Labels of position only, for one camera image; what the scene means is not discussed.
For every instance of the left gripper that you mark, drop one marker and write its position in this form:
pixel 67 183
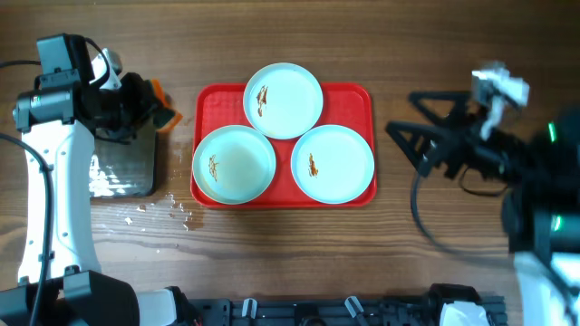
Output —
pixel 148 103

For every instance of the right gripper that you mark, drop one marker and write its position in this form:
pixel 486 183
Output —
pixel 447 148

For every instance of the green orange sponge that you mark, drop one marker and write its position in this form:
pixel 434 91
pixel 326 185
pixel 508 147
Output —
pixel 166 118

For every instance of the white plate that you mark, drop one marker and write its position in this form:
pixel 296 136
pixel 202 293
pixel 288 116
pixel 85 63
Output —
pixel 283 100
pixel 332 164
pixel 234 164

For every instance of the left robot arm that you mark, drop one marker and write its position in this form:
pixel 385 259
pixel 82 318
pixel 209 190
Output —
pixel 60 281

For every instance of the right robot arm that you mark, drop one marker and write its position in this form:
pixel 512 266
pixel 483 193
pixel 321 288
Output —
pixel 540 207

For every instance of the black metal water tray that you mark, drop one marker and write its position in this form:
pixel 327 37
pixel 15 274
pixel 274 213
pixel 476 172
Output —
pixel 125 170

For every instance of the red plastic tray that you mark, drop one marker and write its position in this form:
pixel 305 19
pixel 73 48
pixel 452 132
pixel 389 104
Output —
pixel 221 104

